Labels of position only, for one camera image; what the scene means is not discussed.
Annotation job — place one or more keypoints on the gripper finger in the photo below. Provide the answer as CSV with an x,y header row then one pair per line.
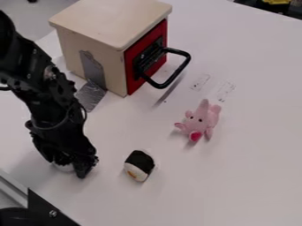
x,y
84,169

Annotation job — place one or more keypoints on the cream wooden cabinet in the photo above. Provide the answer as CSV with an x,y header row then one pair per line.
x,y
106,32

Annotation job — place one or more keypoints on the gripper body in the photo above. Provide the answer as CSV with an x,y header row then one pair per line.
x,y
63,141

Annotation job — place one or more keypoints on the toy sushi roll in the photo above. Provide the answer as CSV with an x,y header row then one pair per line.
x,y
139,166

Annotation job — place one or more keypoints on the pink plush animal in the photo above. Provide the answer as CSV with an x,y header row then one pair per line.
x,y
200,122

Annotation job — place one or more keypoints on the grey tape strip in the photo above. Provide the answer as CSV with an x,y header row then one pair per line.
x,y
91,85

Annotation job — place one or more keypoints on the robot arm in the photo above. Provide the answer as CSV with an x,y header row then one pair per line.
x,y
27,73

